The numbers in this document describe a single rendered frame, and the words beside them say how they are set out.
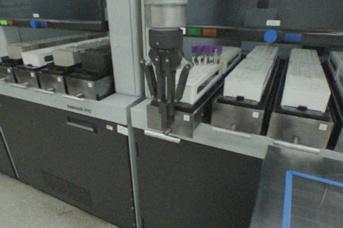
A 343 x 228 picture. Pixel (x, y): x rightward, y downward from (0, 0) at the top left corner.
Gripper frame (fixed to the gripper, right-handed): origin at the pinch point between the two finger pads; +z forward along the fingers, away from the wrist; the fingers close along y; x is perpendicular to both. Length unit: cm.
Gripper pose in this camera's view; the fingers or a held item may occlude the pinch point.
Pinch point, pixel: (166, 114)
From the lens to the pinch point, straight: 60.0
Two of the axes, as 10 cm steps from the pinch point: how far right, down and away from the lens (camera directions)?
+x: -4.4, 4.0, -8.1
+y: -9.0, -1.9, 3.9
